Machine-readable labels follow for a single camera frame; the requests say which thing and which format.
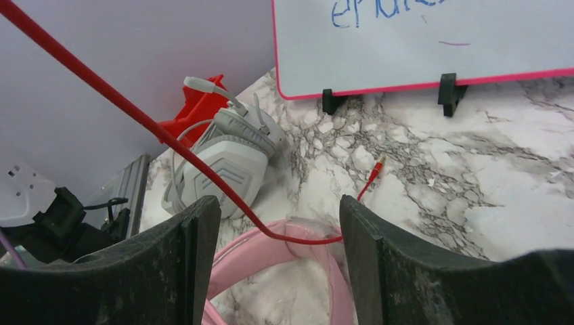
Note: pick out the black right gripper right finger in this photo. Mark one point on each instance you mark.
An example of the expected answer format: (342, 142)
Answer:
(399, 278)

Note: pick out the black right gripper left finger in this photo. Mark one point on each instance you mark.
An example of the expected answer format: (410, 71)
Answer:
(159, 276)

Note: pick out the grey white headphones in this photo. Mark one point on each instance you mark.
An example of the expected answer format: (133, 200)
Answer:
(237, 145)

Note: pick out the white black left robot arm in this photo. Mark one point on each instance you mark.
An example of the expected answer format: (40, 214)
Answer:
(50, 222)

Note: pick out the red plastic bin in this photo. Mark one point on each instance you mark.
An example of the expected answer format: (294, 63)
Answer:
(198, 107)

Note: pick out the black whiteboard stand left foot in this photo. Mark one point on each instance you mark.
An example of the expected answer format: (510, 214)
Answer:
(330, 102)

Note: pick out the black whiteboard stand foot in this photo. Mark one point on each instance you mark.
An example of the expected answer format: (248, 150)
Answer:
(330, 102)
(450, 93)

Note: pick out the black whiteboard stand right foot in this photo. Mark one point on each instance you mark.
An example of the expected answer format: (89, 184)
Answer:
(450, 93)

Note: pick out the pink framed whiteboard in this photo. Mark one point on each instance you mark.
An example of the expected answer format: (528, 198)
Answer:
(353, 47)

